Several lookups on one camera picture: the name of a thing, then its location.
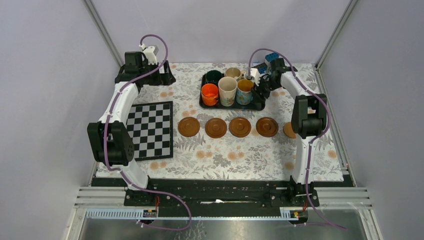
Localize beige mug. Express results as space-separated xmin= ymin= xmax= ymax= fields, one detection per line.
xmin=224 ymin=67 xmax=246 ymax=81

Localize tall cream floral mug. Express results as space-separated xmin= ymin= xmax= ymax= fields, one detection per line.
xmin=218 ymin=76 xmax=238 ymax=107

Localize brown wooden coaster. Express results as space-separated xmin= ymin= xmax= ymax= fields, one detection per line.
xmin=228 ymin=117 xmax=252 ymax=138
xmin=255 ymin=117 xmax=279 ymax=138
xmin=178 ymin=117 xmax=200 ymax=137
xmin=205 ymin=118 xmax=228 ymax=139

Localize white slotted cable duct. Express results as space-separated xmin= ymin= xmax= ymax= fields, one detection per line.
xmin=85 ymin=208 xmax=300 ymax=222

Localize blue mug yellow inside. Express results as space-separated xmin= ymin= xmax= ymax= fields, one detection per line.
xmin=235 ymin=79 xmax=254 ymax=106

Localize black serving tray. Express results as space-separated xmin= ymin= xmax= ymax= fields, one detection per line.
xmin=199 ymin=70 xmax=266 ymax=111

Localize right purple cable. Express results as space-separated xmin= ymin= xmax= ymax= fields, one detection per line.
xmin=247 ymin=48 xmax=347 ymax=231

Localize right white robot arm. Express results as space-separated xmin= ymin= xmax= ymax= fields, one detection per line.
xmin=245 ymin=58 xmax=331 ymax=206

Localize blue lego brick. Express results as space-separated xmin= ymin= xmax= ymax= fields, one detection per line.
xmin=264 ymin=52 xmax=280 ymax=65

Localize light wooden coaster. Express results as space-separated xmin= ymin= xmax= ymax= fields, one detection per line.
xmin=283 ymin=122 xmax=296 ymax=139

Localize orange mug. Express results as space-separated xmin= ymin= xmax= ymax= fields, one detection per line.
xmin=201 ymin=83 xmax=219 ymax=106

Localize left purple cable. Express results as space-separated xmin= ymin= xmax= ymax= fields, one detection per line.
xmin=102 ymin=34 xmax=193 ymax=232

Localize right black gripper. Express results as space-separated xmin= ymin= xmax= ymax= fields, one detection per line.
xmin=250 ymin=75 xmax=282 ymax=104

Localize purple cable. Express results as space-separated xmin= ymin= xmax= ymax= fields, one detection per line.
xmin=102 ymin=34 xmax=193 ymax=232
xmin=247 ymin=48 xmax=347 ymax=231

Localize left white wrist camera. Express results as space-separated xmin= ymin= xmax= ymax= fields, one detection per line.
xmin=139 ymin=43 xmax=159 ymax=65

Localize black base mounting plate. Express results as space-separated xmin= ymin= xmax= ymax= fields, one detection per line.
xmin=91 ymin=174 xmax=355 ymax=218

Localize aluminium frame rail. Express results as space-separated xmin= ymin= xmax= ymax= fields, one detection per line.
xmin=74 ymin=186 xmax=373 ymax=210

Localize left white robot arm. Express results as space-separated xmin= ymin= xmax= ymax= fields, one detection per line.
xmin=87 ymin=51 xmax=176 ymax=206

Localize dark green mug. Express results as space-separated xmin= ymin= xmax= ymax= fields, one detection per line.
xmin=205 ymin=70 xmax=223 ymax=85

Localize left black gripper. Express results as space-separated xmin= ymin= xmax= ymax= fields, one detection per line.
xmin=139 ymin=60 xmax=176 ymax=86

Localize black white chessboard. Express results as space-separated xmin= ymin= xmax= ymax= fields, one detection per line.
xmin=126 ymin=101 xmax=174 ymax=161

